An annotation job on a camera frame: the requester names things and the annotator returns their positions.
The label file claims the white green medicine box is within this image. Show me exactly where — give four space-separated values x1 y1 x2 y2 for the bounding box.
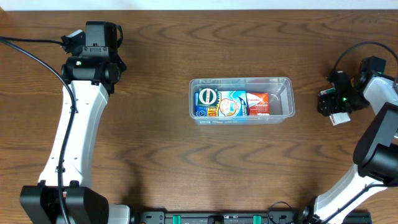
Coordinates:
318 88 351 126

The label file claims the red Panadol box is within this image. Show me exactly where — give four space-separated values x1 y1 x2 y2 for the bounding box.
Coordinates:
246 93 270 116

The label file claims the blue KoolFever box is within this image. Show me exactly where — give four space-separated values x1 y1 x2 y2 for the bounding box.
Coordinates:
194 90 248 117

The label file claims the clear plastic container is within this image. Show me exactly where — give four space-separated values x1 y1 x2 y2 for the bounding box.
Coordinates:
189 77 295 125

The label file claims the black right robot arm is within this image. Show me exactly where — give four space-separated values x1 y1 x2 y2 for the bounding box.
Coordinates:
295 56 397 223

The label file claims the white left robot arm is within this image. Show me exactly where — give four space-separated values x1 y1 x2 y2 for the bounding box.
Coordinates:
20 21 133 223

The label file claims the black mounting rail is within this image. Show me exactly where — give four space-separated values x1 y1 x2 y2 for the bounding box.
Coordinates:
133 210 373 224

